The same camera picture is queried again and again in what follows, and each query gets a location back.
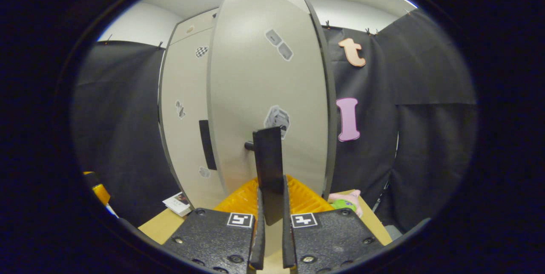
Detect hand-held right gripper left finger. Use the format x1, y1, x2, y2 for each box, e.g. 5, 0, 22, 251
164, 175, 267, 274

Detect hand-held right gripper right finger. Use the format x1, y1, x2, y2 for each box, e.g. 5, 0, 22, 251
282, 175, 386, 274

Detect white booklet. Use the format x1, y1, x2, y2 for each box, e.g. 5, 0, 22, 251
162, 192, 193, 217

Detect black door handle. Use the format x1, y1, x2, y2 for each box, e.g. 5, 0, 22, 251
199, 120, 217, 171
245, 126, 285, 226

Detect grey double-door shoe cabinet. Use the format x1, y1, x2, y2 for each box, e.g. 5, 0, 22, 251
158, 0, 339, 211

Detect pink and green plush toy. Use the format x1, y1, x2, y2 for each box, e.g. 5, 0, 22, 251
327, 189, 363, 218

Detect grey shoe cabinet door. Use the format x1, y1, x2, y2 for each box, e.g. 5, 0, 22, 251
207, 0, 330, 200
160, 27, 226, 210

